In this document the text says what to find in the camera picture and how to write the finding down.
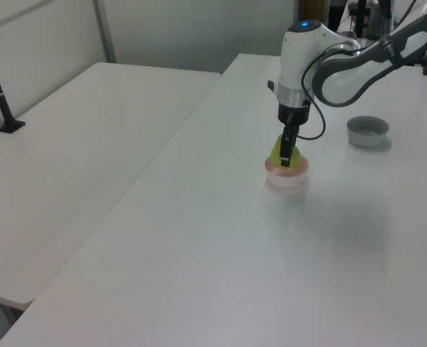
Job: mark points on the grey plastic bowl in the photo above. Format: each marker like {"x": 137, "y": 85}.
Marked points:
{"x": 367, "y": 132}

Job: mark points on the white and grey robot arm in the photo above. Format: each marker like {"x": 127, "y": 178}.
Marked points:
{"x": 343, "y": 72}

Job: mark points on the grey partition frame post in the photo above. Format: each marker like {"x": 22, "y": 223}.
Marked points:
{"x": 104, "y": 30}

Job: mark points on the black camera stand pole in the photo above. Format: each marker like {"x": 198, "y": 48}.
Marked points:
{"x": 1, "y": 101}

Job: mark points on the green pear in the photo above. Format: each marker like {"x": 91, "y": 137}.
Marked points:
{"x": 295, "y": 157}

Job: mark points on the pink plastic bowl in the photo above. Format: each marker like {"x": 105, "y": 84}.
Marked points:
{"x": 287, "y": 178}

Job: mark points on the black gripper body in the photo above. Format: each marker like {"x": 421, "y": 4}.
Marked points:
{"x": 294, "y": 112}

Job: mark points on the white side table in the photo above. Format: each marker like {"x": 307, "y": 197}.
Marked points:
{"x": 72, "y": 162}

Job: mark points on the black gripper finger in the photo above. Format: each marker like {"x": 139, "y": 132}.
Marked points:
{"x": 287, "y": 146}

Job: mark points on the dark background equipment clutter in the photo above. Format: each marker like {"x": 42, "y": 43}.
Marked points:
{"x": 361, "y": 16}

